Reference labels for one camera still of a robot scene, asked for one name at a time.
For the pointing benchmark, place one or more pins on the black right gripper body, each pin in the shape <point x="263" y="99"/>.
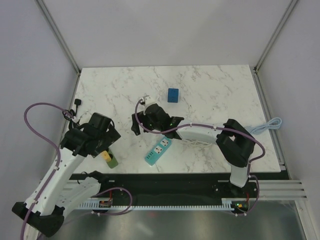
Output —
<point x="147" y="123"/>

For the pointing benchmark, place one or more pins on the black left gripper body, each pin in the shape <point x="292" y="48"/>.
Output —
<point x="105" y="139"/>

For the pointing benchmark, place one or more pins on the blue cube socket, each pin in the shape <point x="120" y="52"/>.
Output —
<point x="173" y="95"/>

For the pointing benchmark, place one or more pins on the teal power strip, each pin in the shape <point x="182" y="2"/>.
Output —
<point x="157" y="151"/>

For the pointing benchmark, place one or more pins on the yellow plug adapter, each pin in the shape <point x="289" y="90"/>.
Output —
<point x="105" y="155"/>

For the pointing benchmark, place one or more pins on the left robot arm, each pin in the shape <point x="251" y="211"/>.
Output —
<point x="47" y="207"/>

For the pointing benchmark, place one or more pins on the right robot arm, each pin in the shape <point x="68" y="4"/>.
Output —
<point x="233" y="141"/>

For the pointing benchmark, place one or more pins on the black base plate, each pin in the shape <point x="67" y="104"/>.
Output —
<point x="174" y="188"/>

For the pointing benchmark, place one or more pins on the white slotted cable duct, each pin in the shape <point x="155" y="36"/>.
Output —
<point x="103" y="205"/>

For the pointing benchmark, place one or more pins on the aluminium table frame rail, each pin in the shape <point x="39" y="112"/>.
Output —
<point x="279" y="186"/>

